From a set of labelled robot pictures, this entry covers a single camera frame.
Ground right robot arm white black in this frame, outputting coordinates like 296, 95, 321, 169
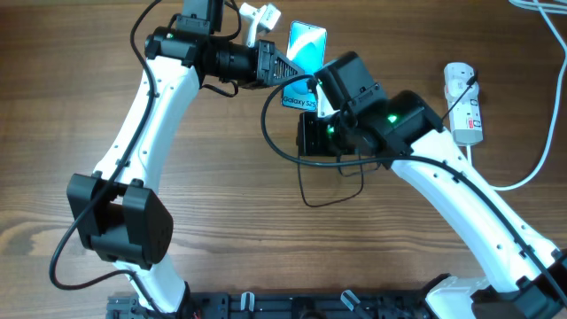
299, 52, 566, 318

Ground white power strip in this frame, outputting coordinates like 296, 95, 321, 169
444, 62, 483, 146

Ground white charger adapter plug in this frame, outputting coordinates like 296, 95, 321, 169
445, 76, 479, 101

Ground black charger cable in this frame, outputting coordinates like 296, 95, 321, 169
295, 70, 479, 208

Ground white power strip cord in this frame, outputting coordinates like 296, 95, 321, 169
464, 0, 567, 192

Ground white cables at corner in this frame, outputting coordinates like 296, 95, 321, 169
508, 0, 567, 16

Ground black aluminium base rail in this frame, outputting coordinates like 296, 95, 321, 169
106, 291, 474, 319

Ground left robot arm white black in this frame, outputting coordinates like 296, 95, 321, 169
66, 1, 301, 318

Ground smartphone with teal screen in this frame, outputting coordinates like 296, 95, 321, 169
281, 20, 327, 112

